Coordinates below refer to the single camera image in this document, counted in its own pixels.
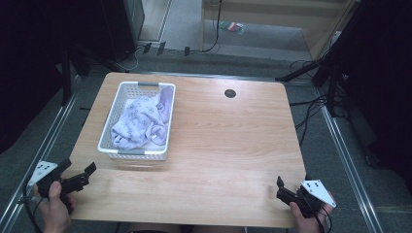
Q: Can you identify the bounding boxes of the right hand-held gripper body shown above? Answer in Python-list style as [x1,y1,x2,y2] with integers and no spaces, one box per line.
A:
[292,179,337,218]

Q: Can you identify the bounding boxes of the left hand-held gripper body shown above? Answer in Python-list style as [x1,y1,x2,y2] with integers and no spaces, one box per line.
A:
[27,160,66,199]

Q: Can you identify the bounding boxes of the person's right hand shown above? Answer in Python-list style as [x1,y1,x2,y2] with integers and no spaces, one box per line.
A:
[289,191,336,233]

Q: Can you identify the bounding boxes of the person's left hand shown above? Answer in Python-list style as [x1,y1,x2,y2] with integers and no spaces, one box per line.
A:
[33,181,78,233]

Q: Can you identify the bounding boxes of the white plastic basket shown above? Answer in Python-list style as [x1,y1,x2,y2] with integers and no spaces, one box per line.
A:
[97,81,177,162]

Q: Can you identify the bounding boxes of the light purple patterned cloth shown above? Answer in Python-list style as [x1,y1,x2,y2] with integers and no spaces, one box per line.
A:
[110,85,175,151]

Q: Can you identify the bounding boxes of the black stand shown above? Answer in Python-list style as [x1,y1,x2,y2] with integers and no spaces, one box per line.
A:
[274,0,373,118]

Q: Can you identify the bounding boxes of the black cabinet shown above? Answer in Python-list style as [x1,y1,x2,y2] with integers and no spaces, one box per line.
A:
[99,0,146,63]

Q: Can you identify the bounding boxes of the colourful packet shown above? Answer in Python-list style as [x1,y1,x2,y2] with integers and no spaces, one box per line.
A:
[219,20,248,35]

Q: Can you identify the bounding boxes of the metal floor rail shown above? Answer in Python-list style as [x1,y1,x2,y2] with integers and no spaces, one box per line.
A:
[315,88,386,233]
[0,91,81,233]

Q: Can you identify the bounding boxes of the right hand-held gripper cable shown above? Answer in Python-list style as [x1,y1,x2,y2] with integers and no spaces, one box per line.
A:
[313,205,334,233]

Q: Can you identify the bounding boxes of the hand-held gripper cable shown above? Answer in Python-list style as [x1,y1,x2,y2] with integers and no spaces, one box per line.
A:
[313,205,334,233]
[18,185,45,233]

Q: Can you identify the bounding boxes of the left hand-held gripper cable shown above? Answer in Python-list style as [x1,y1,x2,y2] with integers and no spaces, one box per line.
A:
[18,185,45,233]

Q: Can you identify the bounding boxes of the black floor cables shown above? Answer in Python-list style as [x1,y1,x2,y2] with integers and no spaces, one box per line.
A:
[288,59,348,148]

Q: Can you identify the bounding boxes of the black hanging cable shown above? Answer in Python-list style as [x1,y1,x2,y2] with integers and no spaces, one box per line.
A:
[189,0,224,54]

